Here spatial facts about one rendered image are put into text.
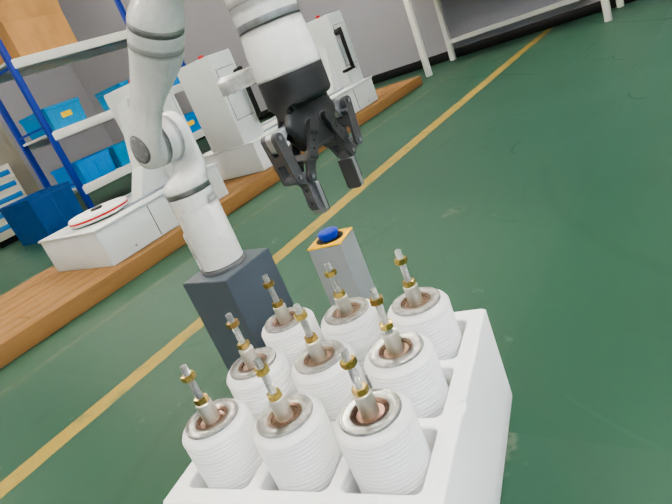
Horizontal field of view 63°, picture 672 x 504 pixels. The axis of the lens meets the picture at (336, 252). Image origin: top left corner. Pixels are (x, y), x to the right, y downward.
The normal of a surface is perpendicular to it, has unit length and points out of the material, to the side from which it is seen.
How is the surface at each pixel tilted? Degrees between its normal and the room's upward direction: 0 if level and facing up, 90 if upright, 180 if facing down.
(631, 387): 0
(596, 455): 0
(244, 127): 90
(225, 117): 90
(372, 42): 90
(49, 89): 90
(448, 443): 0
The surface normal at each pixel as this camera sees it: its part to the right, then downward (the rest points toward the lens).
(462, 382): -0.36, -0.87
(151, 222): 0.78, -0.07
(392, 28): -0.51, 0.49
